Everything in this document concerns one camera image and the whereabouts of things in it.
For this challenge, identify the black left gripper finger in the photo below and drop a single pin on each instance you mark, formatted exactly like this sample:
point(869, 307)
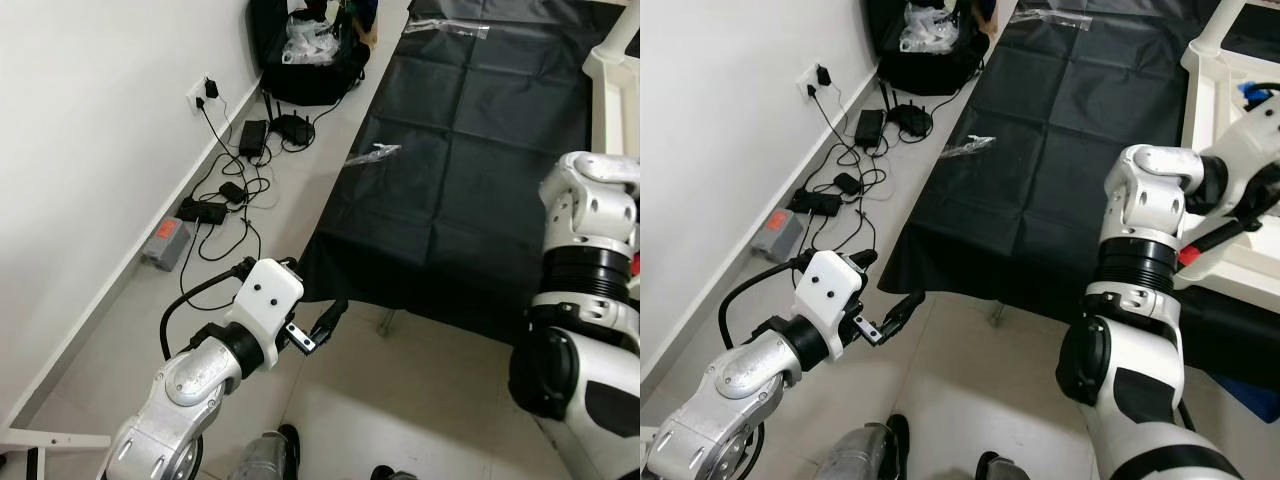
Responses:
point(864, 259)
point(330, 318)
point(905, 310)
point(289, 264)

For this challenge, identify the white plastic children table top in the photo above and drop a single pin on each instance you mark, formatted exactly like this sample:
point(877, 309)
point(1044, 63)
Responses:
point(610, 110)
point(1215, 100)

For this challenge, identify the white plastic table leg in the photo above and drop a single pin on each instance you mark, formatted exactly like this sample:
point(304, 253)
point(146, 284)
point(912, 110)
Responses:
point(622, 25)
point(1225, 25)

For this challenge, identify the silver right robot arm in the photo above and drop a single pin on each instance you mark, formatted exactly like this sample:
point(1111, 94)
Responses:
point(590, 210)
point(1140, 200)

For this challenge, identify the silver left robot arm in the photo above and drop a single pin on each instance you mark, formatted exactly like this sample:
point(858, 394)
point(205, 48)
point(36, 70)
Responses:
point(745, 375)
point(190, 385)

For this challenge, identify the black power strip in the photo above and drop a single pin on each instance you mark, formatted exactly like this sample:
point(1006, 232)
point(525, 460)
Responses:
point(816, 202)
point(203, 211)

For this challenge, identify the small black power brick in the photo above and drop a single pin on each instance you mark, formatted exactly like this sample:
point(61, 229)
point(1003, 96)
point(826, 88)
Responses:
point(233, 192)
point(848, 183)

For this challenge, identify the grey box orange label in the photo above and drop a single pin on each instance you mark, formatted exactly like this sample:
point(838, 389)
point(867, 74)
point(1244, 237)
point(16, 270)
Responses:
point(778, 235)
point(165, 243)

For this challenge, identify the dark left robot foot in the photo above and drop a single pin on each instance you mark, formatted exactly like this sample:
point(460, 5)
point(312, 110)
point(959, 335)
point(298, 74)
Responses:
point(860, 450)
point(265, 455)

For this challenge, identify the dark robot foot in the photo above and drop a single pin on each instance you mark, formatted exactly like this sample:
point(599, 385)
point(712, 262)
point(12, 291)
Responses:
point(1002, 468)
point(265, 455)
point(395, 473)
point(860, 450)

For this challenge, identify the black power adapter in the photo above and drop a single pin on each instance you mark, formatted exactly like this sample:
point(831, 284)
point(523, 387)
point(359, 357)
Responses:
point(868, 128)
point(253, 138)

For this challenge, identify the black wifi router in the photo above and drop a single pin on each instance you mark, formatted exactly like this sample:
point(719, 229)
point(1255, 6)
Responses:
point(908, 120)
point(292, 130)

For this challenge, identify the small clear plastic bag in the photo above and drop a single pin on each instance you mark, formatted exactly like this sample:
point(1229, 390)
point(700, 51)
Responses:
point(968, 147)
point(375, 155)

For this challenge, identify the dark right robot foot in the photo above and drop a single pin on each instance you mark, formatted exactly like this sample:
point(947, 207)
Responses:
point(1002, 468)
point(395, 473)

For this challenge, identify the blue plastic dustpan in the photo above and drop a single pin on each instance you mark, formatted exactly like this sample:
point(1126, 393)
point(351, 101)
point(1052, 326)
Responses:
point(1250, 400)

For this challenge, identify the crumpled clear plastic bag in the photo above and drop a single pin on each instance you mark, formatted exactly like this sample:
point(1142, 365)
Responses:
point(312, 40)
point(930, 30)

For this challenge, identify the white flat floor strip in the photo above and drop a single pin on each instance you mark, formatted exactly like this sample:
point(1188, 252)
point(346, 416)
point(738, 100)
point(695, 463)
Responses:
point(648, 436)
point(50, 440)

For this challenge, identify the flat clear plastic bag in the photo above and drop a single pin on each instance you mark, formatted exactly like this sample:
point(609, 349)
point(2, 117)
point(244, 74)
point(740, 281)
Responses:
point(1050, 17)
point(450, 27)

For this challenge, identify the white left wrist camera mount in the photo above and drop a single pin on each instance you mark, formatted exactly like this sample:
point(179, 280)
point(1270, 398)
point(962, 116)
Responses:
point(828, 290)
point(265, 300)

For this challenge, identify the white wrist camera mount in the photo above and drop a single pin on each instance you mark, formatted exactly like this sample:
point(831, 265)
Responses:
point(1250, 130)
point(265, 300)
point(828, 290)

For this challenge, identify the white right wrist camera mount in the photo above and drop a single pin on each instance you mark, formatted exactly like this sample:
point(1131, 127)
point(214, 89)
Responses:
point(1250, 130)

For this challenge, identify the white wall socket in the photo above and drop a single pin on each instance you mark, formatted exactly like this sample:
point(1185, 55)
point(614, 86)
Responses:
point(804, 83)
point(193, 95)

